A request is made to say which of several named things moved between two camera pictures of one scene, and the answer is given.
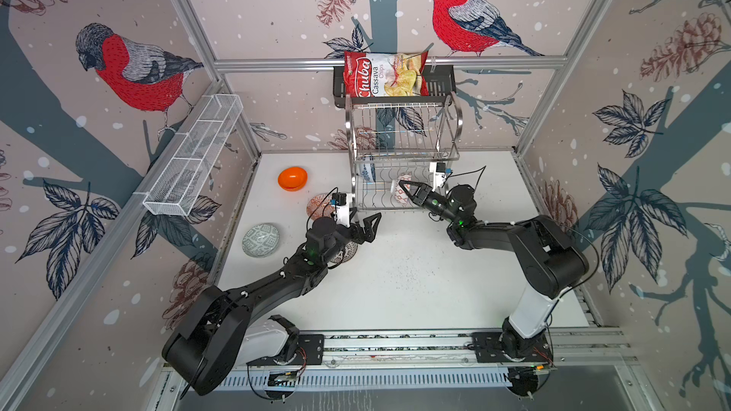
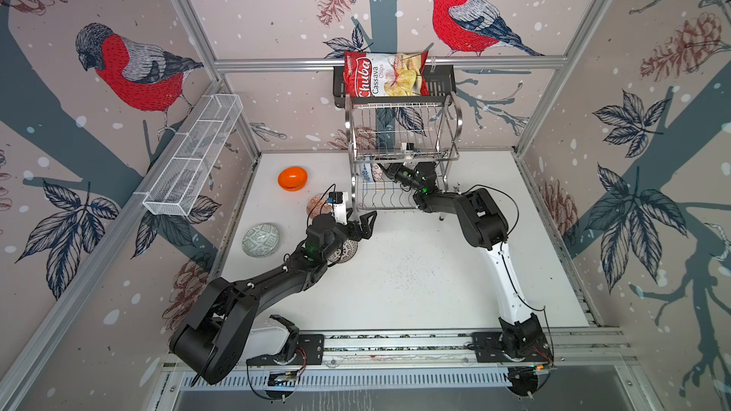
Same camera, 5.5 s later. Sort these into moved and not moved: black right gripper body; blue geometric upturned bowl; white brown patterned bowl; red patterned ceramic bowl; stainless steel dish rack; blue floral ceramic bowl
Moved: blue geometric upturned bowl; black right gripper body
Not moved: white brown patterned bowl; stainless steel dish rack; blue floral ceramic bowl; red patterned ceramic bowl
